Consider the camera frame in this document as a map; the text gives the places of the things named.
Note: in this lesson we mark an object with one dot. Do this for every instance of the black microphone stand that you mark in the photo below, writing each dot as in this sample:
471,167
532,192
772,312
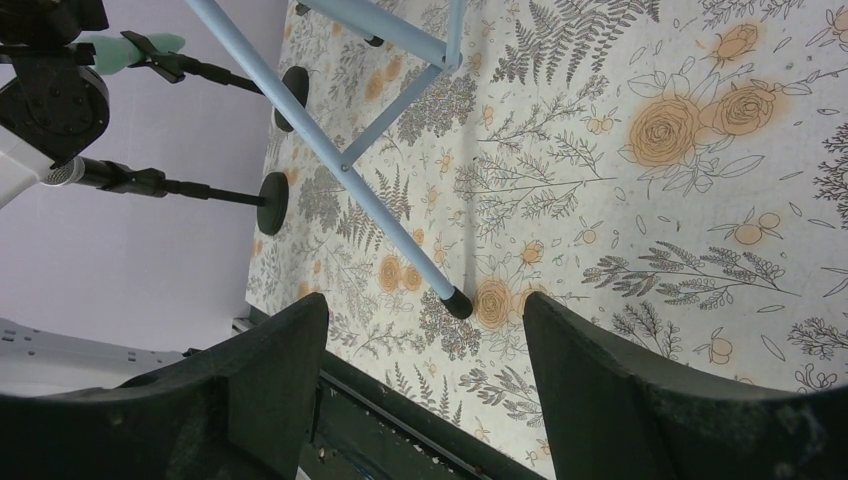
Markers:
173,67
271,203

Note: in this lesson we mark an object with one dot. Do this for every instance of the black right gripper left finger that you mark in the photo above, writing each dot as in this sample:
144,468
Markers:
169,423

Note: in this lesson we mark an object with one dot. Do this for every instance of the black near microphone stand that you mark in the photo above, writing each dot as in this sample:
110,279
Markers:
271,203

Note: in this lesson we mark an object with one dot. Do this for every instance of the black silver microphone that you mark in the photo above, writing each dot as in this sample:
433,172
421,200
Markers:
82,171

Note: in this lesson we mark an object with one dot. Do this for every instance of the black far microphone stand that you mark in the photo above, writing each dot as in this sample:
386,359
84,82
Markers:
173,67

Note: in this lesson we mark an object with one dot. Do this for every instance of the floral patterned table mat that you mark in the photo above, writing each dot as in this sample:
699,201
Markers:
674,171

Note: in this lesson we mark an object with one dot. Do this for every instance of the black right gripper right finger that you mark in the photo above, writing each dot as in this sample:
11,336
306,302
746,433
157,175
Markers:
615,410

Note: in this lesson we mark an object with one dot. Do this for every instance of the mint green microphone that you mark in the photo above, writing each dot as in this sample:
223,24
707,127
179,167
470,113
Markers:
113,54

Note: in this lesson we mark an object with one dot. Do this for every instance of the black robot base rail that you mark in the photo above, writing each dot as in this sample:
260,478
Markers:
397,424

